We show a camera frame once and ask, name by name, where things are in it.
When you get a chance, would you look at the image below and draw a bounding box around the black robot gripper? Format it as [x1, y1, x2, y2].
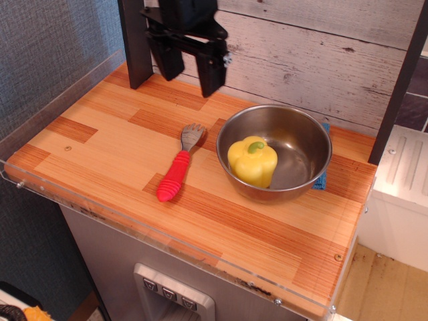
[140, 1, 231, 98]

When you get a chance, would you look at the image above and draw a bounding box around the yellow toy capsicum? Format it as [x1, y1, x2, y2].
[227, 136, 278, 189]

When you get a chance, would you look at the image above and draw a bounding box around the stainless steel pot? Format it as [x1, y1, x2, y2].
[216, 104, 332, 203]

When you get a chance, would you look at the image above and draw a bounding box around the blue cloth under pot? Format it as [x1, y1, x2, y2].
[310, 122, 332, 191]

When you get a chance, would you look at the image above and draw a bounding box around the clear acrylic left guard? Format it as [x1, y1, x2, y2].
[1, 49, 125, 161]

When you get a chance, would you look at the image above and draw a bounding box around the clear acrylic guard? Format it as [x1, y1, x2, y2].
[1, 49, 125, 161]
[4, 154, 343, 320]

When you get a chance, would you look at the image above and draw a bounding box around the grey toy fridge cabinet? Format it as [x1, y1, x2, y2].
[60, 206, 303, 320]

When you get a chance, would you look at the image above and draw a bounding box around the clear acrylic front guard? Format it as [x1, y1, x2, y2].
[4, 154, 343, 320]

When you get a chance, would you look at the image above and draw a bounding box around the silver dispenser button panel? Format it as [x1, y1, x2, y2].
[133, 263, 216, 320]

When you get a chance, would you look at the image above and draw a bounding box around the white toy sink unit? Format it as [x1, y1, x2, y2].
[357, 126, 427, 271]

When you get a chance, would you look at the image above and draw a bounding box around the yellow object bottom left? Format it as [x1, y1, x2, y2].
[23, 306, 53, 321]

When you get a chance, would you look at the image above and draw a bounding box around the red handled metal spork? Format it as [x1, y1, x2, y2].
[156, 123, 205, 202]

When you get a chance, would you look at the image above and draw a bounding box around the dark right frame post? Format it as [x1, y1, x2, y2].
[368, 1, 427, 165]

